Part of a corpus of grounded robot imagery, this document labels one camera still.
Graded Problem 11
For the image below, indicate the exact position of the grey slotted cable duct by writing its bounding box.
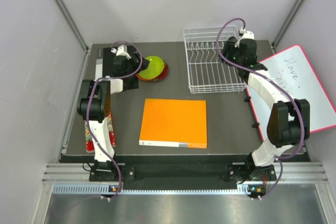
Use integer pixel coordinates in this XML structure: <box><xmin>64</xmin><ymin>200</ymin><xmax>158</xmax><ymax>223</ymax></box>
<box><xmin>52</xmin><ymin>184</ymin><xmax>266</xmax><ymax>195</ymax></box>

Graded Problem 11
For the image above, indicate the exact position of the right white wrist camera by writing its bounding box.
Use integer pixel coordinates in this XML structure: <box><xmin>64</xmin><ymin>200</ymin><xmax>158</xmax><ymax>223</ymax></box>
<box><xmin>238</xmin><ymin>27</ymin><xmax>255</xmax><ymax>41</ymax></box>

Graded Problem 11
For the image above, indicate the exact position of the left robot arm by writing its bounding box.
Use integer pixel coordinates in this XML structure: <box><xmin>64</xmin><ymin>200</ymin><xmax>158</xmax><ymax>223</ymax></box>
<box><xmin>77</xmin><ymin>49</ymin><xmax>150</xmax><ymax>180</ymax></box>

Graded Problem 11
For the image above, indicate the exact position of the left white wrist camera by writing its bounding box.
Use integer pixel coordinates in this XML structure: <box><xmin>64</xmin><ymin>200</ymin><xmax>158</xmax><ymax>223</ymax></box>
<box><xmin>111</xmin><ymin>45</ymin><xmax>131</xmax><ymax>60</ymax></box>

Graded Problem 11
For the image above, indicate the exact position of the black book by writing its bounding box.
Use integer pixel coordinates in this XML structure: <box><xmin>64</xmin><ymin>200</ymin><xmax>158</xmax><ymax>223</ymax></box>
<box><xmin>95</xmin><ymin>46</ymin><xmax>139</xmax><ymax>94</ymax></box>

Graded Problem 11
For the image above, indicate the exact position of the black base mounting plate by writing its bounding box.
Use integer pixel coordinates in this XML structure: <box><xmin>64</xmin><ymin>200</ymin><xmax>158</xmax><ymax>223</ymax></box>
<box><xmin>89</xmin><ymin>163</ymin><xmax>277</xmax><ymax>185</ymax></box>

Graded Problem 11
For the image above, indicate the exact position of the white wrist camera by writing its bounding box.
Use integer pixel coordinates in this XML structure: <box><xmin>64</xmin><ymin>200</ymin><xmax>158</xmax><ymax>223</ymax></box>
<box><xmin>111</xmin><ymin>45</ymin><xmax>131</xmax><ymax>60</ymax></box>
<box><xmin>238</xmin><ymin>27</ymin><xmax>255</xmax><ymax>41</ymax></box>

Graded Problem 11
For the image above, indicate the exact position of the large orange book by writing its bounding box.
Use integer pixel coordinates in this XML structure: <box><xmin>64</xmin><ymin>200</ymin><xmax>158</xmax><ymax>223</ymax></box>
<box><xmin>139</xmin><ymin>99</ymin><xmax>207</xmax><ymax>149</ymax></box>

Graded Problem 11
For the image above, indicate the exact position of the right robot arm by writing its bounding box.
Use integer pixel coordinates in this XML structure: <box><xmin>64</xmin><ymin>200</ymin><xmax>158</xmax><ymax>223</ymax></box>
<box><xmin>218</xmin><ymin>36</ymin><xmax>310</xmax><ymax>180</ymax></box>

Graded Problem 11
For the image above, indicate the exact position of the green plate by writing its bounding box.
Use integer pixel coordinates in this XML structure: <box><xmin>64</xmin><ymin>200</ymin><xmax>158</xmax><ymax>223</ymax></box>
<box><xmin>139</xmin><ymin>56</ymin><xmax>164</xmax><ymax>79</ymax></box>

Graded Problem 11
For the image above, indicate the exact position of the red floral plate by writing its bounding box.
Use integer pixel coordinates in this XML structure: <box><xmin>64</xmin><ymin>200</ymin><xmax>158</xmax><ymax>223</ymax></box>
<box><xmin>136</xmin><ymin>62</ymin><xmax>169</xmax><ymax>82</ymax></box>

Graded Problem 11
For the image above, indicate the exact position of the white wire dish rack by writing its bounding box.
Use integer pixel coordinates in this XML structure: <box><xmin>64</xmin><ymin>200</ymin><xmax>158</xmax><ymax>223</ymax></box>
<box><xmin>183</xmin><ymin>27</ymin><xmax>246</xmax><ymax>94</ymax></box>

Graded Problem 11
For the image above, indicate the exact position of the pink framed whiteboard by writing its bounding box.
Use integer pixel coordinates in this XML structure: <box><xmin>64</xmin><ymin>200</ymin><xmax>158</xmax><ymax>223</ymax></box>
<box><xmin>260</xmin><ymin>45</ymin><xmax>335</xmax><ymax>133</ymax></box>

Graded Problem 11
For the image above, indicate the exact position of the red patterned book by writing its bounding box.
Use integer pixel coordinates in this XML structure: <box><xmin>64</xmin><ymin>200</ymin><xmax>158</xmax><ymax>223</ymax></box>
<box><xmin>84</xmin><ymin>113</ymin><xmax>116</xmax><ymax>153</ymax></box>

